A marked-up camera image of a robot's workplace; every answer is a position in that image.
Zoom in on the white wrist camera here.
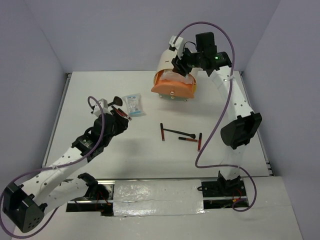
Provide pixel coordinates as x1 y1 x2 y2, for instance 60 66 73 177
169 35 185 59
91 98 111 118

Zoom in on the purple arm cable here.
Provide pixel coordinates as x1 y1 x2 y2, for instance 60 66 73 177
176 21 258 213
0 96 106 238

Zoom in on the red lip gloss left-centre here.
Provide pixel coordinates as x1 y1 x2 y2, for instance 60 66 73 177
160 122 165 142

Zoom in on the red lip gloss right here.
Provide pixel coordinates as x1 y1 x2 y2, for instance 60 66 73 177
197 132 203 152

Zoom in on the thin black makeup brush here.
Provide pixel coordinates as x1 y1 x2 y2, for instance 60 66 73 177
163 128 196 139

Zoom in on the red lip gloss far-left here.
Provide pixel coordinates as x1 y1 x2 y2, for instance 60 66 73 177
111 105 124 117
118 108 132 121

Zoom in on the red lip gloss horizontal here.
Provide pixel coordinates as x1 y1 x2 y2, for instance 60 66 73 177
178 136 198 143

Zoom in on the red lip gloss far-left outer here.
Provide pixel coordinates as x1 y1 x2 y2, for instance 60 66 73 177
118 108 132 121

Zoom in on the large black powder brush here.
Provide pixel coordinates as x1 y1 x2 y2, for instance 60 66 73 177
107 96 123 107

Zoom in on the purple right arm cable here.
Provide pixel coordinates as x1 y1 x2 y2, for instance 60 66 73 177
176 21 258 213

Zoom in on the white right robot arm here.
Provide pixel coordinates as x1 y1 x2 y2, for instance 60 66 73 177
169 32 262 196

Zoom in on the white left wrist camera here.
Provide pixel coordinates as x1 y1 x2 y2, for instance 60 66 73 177
91 98 111 118

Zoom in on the silver foil covered panel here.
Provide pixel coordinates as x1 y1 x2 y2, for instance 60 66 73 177
113 179 205 217

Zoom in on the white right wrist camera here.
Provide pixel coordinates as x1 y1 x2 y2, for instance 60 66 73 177
169 35 185 59

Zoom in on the cotton pad pack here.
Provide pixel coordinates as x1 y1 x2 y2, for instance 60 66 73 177
160 69 194 85
122 93 146 118

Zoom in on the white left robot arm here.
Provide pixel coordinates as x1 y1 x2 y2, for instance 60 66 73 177
2 111 129 233

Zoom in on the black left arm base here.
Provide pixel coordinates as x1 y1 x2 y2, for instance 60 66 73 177
66 173 115 217

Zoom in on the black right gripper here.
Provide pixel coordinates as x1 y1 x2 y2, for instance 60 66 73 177
171 45 203 77

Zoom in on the cream round drawer cabinet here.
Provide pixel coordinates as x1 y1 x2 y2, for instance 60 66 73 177
151 49 199 99

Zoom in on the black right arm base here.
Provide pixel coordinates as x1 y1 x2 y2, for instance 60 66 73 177
197 172 247 207

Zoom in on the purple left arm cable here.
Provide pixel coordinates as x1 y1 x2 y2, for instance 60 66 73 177
0 96 106 238

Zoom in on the orange top drawer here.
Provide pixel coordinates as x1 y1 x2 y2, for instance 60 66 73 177
151 69 197 99

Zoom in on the red lip gloss far-left inner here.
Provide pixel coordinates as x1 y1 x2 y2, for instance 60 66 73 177
111 105 124 117

